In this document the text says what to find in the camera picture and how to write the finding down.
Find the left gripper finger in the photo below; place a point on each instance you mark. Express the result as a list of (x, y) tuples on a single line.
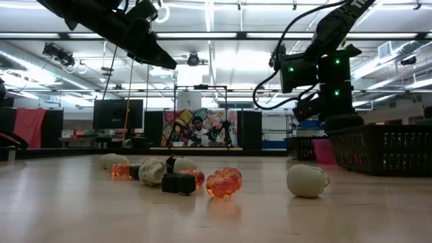
[(158, 52), (148, 60)]

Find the cream plastic skull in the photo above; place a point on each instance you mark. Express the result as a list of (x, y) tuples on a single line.
[(104, 161), (119, 159), (185, 164), (305, 182), (152, 172)]

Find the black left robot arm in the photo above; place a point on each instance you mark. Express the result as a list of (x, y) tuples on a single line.
[(84, 17)]

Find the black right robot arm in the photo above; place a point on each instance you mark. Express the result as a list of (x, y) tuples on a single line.
[(337, 25)]

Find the background black robot arm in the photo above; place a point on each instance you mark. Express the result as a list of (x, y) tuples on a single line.
[(226, 131)]

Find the blue storage bin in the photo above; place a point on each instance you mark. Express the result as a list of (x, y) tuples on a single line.
[(310, 125)]

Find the black slotted plastic basket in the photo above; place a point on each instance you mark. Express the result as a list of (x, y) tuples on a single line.
[(300, 148), (371, 152)]

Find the large black monitor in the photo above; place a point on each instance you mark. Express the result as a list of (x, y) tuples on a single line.
[(118, 114)]

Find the blue floor box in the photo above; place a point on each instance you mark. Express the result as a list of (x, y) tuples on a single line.
[(274, 144)]

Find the black partition panel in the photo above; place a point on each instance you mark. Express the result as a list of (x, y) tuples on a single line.
[(52, 128), (249, 130), (153, 128), (6, 118)]

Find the black overhead rig beam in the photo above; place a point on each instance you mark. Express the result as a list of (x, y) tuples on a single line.
[(63, 35)]

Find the black ceiling track device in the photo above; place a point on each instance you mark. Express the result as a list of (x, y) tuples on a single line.
[(59, 55)]

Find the person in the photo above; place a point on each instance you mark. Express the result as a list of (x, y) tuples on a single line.
[(200, 133)]

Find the cluttered wooden workbench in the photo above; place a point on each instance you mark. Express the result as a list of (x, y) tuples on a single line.
[(101, 138)]

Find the small black ceiling device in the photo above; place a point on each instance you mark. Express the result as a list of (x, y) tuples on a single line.
[(408, 61)]

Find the orange-red hanging cloth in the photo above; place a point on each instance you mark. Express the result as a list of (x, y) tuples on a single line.
[(29, 126)]

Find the round black ceiling camera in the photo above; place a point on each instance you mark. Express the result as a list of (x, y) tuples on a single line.
[(193, 59)]

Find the black metal stand frame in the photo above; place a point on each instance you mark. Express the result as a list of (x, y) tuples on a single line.
[(200, 86)]

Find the colourful patterned wall panel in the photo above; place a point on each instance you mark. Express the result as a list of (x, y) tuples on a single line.
[(179, 118)]

